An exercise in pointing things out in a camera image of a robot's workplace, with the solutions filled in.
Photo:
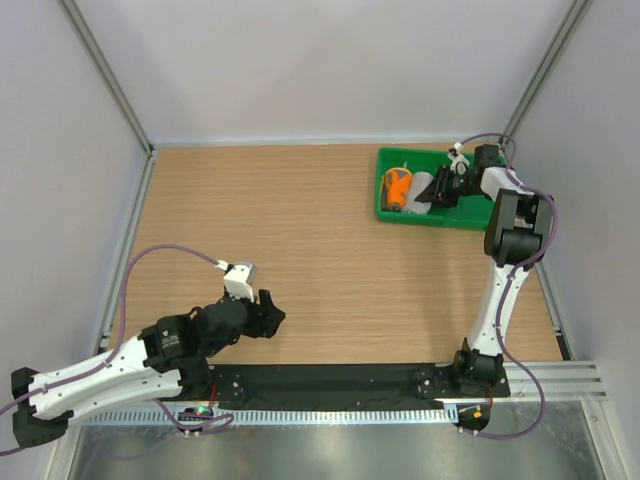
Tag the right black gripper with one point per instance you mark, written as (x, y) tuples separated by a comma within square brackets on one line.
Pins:
[(436, 191)]

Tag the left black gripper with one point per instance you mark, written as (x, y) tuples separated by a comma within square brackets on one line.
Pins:
[(266, 317)]

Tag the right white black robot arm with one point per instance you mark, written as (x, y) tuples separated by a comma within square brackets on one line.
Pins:
[(520, 227)]

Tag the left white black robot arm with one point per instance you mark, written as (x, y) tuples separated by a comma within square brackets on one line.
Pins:
[(167, 361)]

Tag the green plastic tray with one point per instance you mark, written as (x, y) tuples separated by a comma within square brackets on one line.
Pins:
[(471, 213)]

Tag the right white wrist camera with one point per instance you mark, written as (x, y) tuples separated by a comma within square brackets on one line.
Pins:
[(459, 164)]

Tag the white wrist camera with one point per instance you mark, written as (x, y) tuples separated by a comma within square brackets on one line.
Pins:
[(238, 278), (459, 164)]

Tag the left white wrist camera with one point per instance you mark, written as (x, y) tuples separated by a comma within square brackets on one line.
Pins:
[(238, 278)]

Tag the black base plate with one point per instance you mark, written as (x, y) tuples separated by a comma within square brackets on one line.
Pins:
[(348, 387)]

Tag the white slotted cable duct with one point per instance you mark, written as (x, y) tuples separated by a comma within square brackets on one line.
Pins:
[(147, 416)]

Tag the aluminium frame rail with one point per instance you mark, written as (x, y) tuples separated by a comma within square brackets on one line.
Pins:
[(555, 381)]

